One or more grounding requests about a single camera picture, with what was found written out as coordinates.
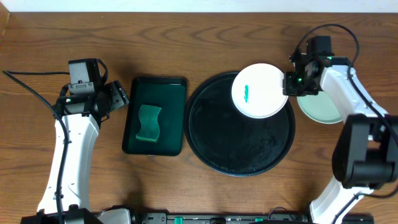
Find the green sponge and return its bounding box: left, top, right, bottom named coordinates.
left=136, top=105, right=162, bottom=142

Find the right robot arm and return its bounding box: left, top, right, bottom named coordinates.
left=282, top=55, right=397, bottom=223

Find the black rectangular tray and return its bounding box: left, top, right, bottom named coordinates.
left=122, top=77, right=187, bottom=156

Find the white plate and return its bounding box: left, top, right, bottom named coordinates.
left=231, top=63, right=288, bottom=119

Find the black round tray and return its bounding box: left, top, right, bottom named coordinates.
left=184, top=71, right=295, bottom=177

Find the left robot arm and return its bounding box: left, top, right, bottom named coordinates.
left=21, top=81, right=132, bottom=223

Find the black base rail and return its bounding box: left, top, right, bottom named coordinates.
left=99, top=211, right=376, bottom=224

